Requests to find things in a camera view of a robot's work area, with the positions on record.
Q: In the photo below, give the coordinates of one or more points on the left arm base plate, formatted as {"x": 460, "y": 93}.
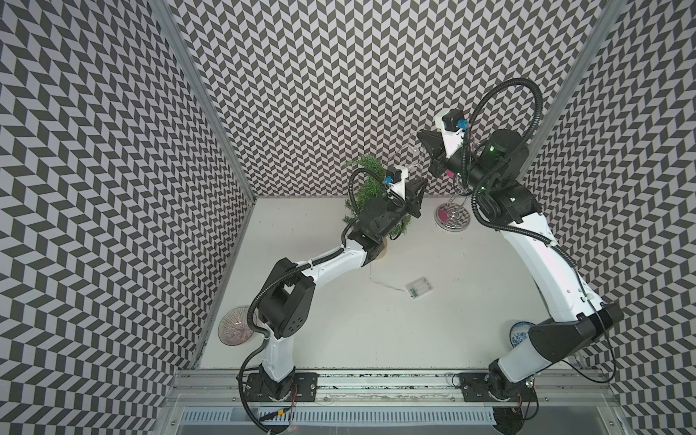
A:
{"x": 301, "y": 387}

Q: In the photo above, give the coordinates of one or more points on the aluminium front rail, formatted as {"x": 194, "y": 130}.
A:
{"x": 373, "y": 387}

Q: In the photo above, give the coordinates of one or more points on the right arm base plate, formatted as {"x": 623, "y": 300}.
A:
{"x": 481, "y": 387}

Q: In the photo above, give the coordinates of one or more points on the white ribbed vent strip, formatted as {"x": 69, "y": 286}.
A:
{"x": 347, "y": 416}

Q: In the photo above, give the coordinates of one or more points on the chrome wire glass rack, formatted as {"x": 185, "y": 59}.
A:
{"x": 453, "y": 215}

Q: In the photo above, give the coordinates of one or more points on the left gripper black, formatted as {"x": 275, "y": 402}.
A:
{"x": 412, "y": 201}

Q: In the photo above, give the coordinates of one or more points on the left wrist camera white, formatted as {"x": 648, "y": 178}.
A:
{"x": 395, "y": 179}

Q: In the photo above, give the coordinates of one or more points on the small green christmas tree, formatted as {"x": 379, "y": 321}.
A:
{"x": 373, "y": 212}

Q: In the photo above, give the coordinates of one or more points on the blue white patterned plate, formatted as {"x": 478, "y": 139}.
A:
{"x": 519, "y": 332}

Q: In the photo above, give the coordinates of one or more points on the right corner metal post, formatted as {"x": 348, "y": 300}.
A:
{"x": 609, "y": 15}

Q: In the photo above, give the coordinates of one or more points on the pink ribbed glass plate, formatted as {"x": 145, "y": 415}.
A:
{"x": 233, "y": 328}

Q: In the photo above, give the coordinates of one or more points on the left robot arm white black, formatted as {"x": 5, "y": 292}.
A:
{"x": 281, "y": 307}

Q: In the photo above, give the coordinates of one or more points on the left corner metal post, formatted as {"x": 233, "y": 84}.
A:
{"x": 170, "y": 31}

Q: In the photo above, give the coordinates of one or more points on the corner metal post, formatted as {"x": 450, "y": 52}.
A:
{"x": 170, "y": 31}
{"x": 609, "y": 15}

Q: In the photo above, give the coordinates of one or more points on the clear battery box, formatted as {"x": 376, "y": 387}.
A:
{"x": 419, "y": 287}

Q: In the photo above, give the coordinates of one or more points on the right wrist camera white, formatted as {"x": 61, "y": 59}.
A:
{"x": 453, "y": 127}

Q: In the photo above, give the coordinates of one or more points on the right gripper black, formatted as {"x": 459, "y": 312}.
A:
{"x": 435, "y": 149}

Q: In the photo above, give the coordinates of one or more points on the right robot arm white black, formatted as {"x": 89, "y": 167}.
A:
{"x": 578, "y": 316}

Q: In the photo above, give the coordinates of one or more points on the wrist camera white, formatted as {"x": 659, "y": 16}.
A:
{"x": 453, "y": 127}
{"x": 395, "y": 179}

